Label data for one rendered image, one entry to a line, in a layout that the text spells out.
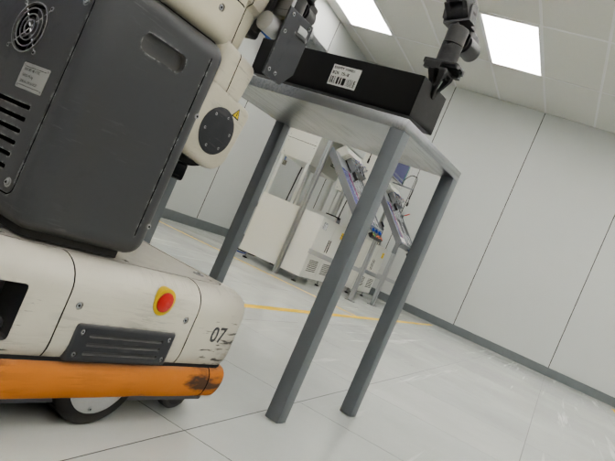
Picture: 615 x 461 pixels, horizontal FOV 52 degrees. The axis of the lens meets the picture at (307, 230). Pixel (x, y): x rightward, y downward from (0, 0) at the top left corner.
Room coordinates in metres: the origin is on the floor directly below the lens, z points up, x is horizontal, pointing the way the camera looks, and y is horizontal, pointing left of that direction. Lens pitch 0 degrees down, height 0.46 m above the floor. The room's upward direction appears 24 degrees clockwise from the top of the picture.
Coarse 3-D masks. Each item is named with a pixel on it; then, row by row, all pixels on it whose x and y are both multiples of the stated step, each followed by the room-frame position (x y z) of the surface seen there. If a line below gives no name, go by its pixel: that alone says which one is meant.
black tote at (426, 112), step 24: (264, 48) 1.93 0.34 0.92; (312, 72) 1.82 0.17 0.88; (336, 72) 1.78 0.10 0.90; (360, 72) 1.74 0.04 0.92; (384, 72) 1.70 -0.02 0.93; (408, 72) 1.67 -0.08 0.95; (336, 96) 1.78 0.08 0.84; (360, 96) 1.73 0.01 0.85; (384, 96) 1.69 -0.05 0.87; (408, 96) 1.65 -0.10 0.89; (432, 120) 1.76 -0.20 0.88
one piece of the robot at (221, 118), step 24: (264, 0) 1.37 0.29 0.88; (240, 24) 1.36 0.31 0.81; (216, 72) 1.30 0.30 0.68; (240, 72) 1.35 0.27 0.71; (216, 96) 1.32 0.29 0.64; (240, 96) 1.37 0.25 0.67; (216, 120) 1.34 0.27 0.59; (240, 120) 1.40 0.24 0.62; (192, 144) 1.31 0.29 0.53; (216, 144) 1.36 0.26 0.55
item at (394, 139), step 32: (256, 96) 1.92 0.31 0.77; (288, 96) 1.71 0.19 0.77; (320, 96) 1.65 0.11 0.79; (288, 128) 2.24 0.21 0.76; (320, 128) 2.00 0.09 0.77; (352, 128) 1.77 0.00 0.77; (384, 128) 1.58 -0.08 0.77; (416, 128) 1.56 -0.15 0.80; (384, 160) 1.52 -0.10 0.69; (416, 160) 1.83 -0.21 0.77; (448, 160) 1.79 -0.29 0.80; (256, 192) 2.22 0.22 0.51; (384, 192) 1.54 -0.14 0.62; (448, 192) 1.87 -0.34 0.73; (352, 224) 1.53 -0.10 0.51; (224, 256) 2.21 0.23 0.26; (352, 256) 1.52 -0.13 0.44; (416, 256) 1.86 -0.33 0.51; (320, 288) 1.53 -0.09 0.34; (320, 320) 1.51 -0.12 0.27; (384, 320) 1.87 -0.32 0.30; (288, 384) 1.52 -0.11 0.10; (352, 384) 1.88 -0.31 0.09
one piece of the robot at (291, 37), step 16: (288, 0) 1.41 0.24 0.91; (272, 16) 1.36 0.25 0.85; (288, 16) 1.38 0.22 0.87; (272, 32) 1.38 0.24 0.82; (288, 32) 1.40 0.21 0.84; (304, 32) 1.43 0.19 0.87; (272, 48) 1.38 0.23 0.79; (288, 48) 1.41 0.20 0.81; (304, 48) 1.46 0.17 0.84; (272, 64) 1.39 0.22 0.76; (288, 64) 1.43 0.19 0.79
